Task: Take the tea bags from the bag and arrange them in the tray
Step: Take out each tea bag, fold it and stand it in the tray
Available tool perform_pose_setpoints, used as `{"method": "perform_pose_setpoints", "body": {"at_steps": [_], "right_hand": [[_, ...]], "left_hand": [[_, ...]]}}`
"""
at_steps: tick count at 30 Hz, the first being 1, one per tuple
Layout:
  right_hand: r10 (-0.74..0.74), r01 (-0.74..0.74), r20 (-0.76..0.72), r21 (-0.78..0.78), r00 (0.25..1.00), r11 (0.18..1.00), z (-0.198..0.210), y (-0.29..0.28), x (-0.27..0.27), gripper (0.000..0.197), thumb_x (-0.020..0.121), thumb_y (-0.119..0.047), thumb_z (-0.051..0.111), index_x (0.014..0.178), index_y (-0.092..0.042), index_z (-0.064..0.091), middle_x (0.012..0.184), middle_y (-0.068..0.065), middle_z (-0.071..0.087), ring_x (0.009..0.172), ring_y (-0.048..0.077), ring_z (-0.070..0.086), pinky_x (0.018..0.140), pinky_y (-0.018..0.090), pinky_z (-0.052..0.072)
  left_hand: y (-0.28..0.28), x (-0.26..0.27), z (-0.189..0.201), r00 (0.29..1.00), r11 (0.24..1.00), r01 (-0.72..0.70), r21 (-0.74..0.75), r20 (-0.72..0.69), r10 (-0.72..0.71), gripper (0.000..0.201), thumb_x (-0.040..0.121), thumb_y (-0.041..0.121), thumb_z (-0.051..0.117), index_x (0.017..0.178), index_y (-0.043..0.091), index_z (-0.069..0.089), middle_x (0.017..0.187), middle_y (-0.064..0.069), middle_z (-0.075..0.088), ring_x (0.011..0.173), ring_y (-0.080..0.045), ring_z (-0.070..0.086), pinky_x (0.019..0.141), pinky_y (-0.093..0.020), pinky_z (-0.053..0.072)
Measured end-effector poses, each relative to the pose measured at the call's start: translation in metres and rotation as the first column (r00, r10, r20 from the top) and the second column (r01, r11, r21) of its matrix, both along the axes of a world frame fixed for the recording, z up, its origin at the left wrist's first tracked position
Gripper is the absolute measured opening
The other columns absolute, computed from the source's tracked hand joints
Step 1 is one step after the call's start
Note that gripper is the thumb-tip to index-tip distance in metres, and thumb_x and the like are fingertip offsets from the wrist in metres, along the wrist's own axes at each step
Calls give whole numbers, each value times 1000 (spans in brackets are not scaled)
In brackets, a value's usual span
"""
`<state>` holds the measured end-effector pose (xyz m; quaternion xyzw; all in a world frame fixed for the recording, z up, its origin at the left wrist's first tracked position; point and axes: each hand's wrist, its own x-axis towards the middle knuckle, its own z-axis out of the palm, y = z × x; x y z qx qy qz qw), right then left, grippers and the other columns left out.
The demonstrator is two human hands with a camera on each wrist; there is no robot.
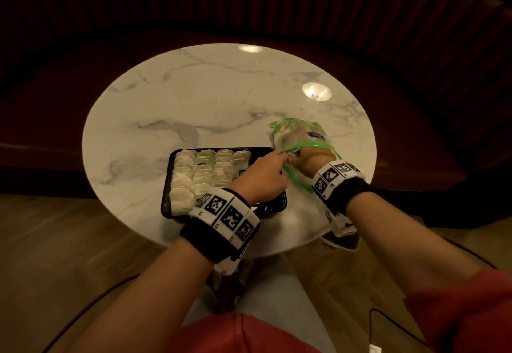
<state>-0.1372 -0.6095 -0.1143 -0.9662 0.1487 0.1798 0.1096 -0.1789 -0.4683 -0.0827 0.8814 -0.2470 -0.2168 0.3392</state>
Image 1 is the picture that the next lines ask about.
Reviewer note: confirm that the person's left hand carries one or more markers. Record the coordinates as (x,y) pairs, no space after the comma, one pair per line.
(260,180)

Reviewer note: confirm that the person's right hand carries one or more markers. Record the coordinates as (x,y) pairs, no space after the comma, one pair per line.
(314,158)

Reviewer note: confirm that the person's left fingers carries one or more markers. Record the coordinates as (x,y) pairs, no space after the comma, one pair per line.
(280,164)

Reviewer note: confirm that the clear zip bag green seal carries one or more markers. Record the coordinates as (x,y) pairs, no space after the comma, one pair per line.
(296,134)

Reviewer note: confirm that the person's right forearm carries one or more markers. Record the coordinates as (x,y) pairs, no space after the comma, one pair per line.
(400,240)

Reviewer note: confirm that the person's left forearm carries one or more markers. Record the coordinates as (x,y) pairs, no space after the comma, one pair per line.
(160,300)

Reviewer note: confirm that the black plastic tray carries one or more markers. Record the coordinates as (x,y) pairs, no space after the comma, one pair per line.
(272,204)

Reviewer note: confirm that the black marker wristband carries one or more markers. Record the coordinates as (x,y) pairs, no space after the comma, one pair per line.
(224,220)
(334,182)

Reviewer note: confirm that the rows of tea bags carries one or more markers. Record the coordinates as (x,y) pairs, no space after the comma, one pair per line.
(200,174)

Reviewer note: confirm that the grey trousers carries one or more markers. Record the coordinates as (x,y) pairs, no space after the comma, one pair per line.
(276,288)

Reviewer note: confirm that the dark red booth sofa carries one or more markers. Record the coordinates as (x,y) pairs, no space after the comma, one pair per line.
(360,16)

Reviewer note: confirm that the white plug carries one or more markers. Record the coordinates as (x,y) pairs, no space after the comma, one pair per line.
(375,349)

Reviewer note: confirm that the red shirt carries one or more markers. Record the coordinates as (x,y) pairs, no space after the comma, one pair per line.
(464,312)

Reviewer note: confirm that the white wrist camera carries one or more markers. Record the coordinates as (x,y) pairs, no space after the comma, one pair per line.
(228,265)
(342,230)

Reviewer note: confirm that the dark table pedestal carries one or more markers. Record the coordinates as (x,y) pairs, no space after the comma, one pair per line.
(228,288)

